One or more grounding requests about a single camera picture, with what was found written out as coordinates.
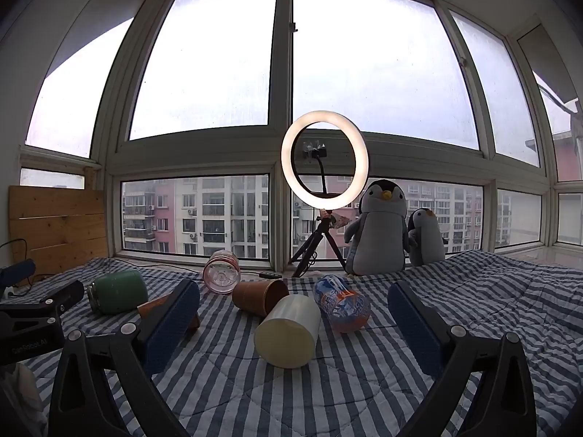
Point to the large grey penguin plush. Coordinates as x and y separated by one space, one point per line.
378 236

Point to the white plastic cup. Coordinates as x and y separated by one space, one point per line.
288 332

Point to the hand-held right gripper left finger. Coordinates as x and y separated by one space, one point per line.
169 323

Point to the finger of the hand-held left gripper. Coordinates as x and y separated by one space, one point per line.
54 298
18 271

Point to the pink transparent cup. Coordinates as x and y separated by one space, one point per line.
221 272

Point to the green cup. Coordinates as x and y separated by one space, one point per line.
119 291

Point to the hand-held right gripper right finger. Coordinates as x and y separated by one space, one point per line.
412 323

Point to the blue white striped blanket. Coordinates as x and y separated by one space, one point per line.
410 387

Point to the small grey penguin plush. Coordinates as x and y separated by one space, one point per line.
427 241

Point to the wooden board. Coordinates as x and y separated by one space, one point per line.
59 227

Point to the brown paper cup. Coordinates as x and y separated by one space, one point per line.
152 306
259 297

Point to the black phone holder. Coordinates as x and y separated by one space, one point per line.
319 157

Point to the black tripod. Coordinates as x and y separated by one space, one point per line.
319 241

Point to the pink snack packet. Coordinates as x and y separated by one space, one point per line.
339 220

